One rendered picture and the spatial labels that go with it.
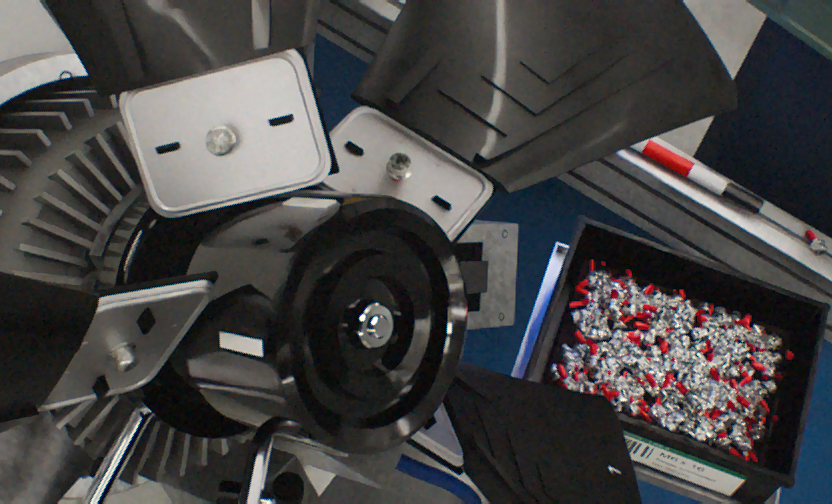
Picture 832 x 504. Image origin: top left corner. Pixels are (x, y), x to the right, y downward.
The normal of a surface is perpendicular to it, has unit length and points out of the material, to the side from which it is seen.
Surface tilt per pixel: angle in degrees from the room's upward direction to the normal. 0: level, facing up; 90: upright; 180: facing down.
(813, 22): 90
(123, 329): 93
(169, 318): 93
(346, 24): 90
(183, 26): 48
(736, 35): 0
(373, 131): 7
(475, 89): 7
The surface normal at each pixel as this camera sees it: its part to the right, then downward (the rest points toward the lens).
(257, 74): -0.11, 0.26
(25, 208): -0.36, -0.36
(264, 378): -0.70, 0.32
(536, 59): 0.30, -0.50
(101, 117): -0.15, -0.92
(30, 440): 0.69, 0.07
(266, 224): -0.44, -0.75
